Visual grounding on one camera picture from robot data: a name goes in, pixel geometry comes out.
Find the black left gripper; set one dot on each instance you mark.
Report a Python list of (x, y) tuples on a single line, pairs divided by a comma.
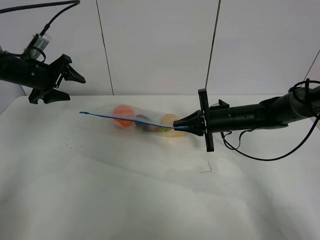
[(41, 77)]

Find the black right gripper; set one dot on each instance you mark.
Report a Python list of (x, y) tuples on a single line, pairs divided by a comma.
[(217, 120)]

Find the clear zip bag blue seal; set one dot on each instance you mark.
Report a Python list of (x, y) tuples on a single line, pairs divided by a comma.
[(100, 119)]

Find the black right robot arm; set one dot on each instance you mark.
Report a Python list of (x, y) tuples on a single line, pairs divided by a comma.
[(274, 113)]

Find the yellow citrus fruit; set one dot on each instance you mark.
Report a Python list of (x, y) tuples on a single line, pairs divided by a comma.
[(168, 121)]

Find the purple eggplant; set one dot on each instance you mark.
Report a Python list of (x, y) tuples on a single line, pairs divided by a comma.
[(145, 124)]

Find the orange fruit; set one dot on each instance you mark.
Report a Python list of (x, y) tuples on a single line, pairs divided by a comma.
[(123, 112)]

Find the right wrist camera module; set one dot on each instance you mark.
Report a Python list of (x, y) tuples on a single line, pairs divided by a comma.
[(220, 105)]

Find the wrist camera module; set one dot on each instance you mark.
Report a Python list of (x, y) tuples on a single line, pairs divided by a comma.
[(220, 105), (37, 46)]

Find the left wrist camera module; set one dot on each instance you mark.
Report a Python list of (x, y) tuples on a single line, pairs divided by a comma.
[(37, 46)]

